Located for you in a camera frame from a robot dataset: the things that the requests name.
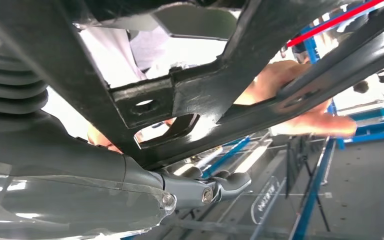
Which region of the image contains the person's torso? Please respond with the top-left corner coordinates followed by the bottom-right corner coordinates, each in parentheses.
top-left (78, 25), bottom-right (171, 90)

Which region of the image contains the blue metal shelf rack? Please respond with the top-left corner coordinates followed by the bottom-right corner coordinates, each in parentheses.
top-left (286, 28), bottom-right (384, 240)

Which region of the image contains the black tripod stand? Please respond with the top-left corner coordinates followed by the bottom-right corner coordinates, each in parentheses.
top-left (284, 135), bottom-right (333, 233)

